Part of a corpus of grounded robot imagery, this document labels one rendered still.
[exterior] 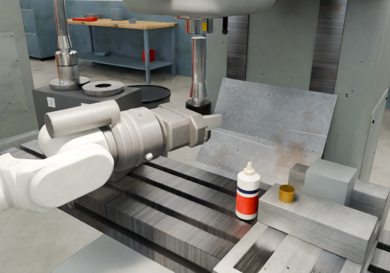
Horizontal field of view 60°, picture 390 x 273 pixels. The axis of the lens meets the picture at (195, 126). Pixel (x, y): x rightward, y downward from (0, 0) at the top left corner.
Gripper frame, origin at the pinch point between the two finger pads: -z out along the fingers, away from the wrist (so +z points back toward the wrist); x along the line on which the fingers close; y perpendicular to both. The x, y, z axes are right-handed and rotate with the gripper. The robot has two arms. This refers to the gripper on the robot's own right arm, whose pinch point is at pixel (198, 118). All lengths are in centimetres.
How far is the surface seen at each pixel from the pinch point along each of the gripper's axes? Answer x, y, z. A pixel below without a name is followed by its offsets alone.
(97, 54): 566, 87, -241
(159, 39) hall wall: 460, 54, -311
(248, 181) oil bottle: -10.5, 9.4, -2.6
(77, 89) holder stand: 29.4, -1.2, 10.4
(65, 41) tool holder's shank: 32.5, -11.4, 10.5
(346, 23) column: -5.2, -15.3, -39.6
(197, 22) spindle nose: -1.6, -17.1, 1.9
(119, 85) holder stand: 22.4, -2.3, 3.7
